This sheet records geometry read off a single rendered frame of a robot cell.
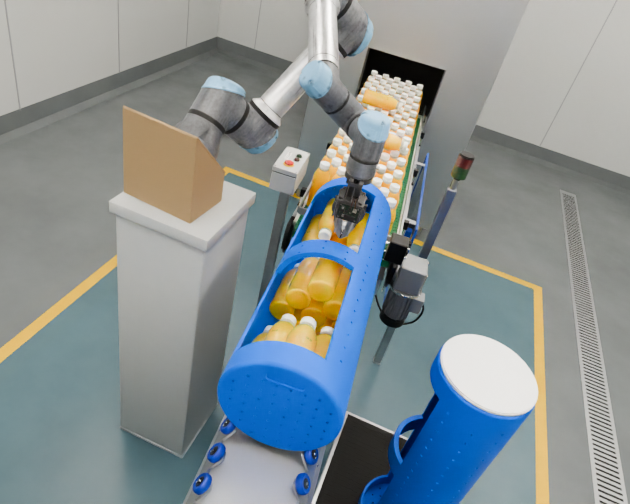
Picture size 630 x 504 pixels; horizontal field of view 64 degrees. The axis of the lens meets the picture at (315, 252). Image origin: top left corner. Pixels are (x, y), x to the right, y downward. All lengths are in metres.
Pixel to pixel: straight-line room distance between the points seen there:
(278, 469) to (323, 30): 1.05
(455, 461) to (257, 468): 0.60
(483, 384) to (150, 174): 1.08
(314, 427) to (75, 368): 1.65
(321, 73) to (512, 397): 0.96
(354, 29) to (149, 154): 0.68
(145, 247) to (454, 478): 1.14
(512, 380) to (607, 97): 4.78
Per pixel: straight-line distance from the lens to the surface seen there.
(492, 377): 1.51
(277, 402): 1.13
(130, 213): 1.55
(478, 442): 1.53
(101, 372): 2.59
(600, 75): 6.00
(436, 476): 1.67
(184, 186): 1.44
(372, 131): 1.21
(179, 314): 1.70
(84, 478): 2.32
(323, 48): 1.31
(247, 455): 1.28
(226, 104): 1.52
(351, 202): 1.28
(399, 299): 2.14
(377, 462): 2.30
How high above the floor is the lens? 2.03
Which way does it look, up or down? 36 degrees down
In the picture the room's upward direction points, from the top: 15 degrees clockwise
